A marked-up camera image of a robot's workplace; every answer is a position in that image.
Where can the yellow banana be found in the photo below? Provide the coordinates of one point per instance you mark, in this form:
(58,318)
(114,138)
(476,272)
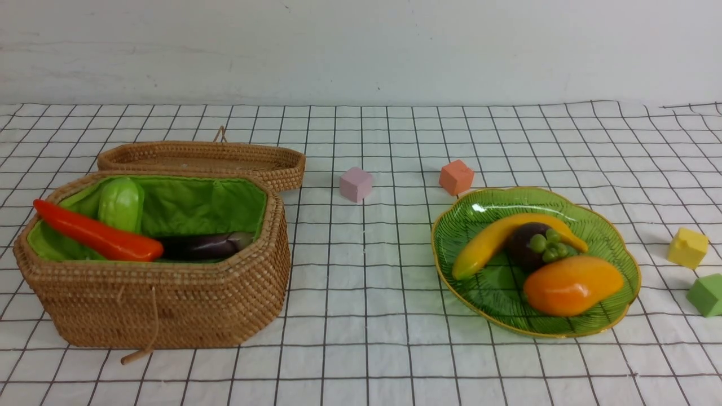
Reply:
(490,240)

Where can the dark purple mangosteen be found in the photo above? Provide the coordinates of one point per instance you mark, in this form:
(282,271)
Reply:
(534,245)

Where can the purple eggplant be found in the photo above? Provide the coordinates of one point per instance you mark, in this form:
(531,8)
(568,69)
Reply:
(205,247)

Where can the orange yellow mango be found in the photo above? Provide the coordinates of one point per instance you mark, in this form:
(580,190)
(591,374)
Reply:
(571,286)

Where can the green bitter gourd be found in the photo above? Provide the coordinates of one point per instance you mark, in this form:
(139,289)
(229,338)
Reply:
(121,205)

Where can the orange carrot with leaves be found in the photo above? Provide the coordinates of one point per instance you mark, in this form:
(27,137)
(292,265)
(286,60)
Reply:
(111,243)

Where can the pink foam cube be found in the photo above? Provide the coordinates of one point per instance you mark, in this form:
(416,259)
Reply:
(356,184)

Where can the woven rattan basket lid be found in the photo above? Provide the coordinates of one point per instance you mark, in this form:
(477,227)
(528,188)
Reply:
(281,169)

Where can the orange foam cube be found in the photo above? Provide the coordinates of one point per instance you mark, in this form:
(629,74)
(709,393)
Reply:
(456,177)

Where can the green leaf glass plate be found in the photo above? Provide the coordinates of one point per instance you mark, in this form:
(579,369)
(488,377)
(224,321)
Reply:
(496,291)

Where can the woven rattan basket green lining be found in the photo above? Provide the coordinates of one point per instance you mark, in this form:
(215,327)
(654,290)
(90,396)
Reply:
(163,304)

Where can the yellow foam cube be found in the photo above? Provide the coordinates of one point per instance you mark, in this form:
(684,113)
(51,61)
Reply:
(687,248)

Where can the green foam cube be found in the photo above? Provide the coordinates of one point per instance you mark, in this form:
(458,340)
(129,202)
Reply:
(705,295)

